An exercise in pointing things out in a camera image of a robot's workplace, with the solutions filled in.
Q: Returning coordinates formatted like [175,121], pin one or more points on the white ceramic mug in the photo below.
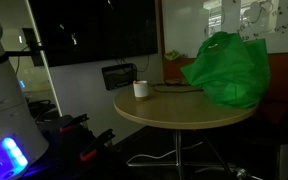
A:
[140,90]

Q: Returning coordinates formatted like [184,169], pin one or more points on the metal table base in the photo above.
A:
[178,146]

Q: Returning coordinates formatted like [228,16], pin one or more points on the black television screen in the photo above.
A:
[100,26]

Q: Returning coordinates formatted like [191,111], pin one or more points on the whiteboard with writing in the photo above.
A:
[184,20]

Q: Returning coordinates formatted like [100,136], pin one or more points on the green fabric bag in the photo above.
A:
[230,73]

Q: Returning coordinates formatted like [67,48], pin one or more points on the black robot platform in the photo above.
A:
[67,153]

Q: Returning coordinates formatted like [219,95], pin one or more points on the black mounting stand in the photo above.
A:
[35,50]

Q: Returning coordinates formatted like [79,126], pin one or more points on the red booth bench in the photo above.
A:
[284,76]

